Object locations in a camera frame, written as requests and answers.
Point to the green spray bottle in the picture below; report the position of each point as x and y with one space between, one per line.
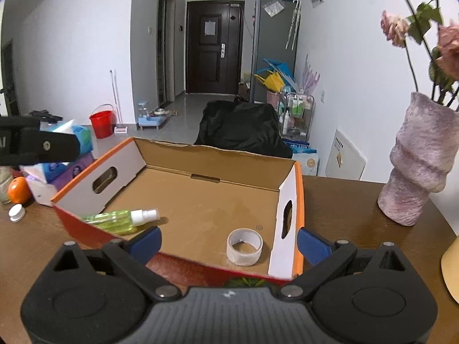
114 219

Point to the blue tissue pack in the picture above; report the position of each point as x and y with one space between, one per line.
84 138

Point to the orange fruit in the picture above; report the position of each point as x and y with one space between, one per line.
19 190

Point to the blue folding hanger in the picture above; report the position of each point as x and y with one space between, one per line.
278 67

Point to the white folded umbrella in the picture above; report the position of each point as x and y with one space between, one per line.
293 25

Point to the purple wall decoration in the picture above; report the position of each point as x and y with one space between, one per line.
311 77

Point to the orange cardboard box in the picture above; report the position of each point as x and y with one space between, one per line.
200 200

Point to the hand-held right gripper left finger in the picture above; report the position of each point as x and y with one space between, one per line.
145 245

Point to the clear plastic bag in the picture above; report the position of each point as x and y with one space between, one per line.
274 8

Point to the purple white tissue pack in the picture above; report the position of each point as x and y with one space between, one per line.
76 170

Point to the white bottle cap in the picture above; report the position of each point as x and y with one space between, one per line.
16 213

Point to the white tape roll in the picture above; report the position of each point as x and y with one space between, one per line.
233 255

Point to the blue white package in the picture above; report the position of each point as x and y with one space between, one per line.
304 159

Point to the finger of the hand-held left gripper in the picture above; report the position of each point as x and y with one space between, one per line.
36 145

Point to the blue pet feeder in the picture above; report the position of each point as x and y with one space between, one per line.
150 118

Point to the dried pink rose bouquet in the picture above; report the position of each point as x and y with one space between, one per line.
394 28

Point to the black bag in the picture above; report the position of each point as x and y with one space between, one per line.
244 125

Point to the pink textured vase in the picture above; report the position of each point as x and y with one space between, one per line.
416 165

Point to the dark brown entrance door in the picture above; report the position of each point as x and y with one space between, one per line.
200 61

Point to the grey refrigerator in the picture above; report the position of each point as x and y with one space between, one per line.
272 39

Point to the white flat board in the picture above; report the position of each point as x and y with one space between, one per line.
344 156

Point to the beige round object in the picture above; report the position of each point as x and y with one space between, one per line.
451 272

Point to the white mop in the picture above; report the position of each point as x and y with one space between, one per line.
116 100

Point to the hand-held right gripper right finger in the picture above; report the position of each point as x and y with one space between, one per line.
313 245

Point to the red bucket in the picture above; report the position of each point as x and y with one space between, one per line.
102 122

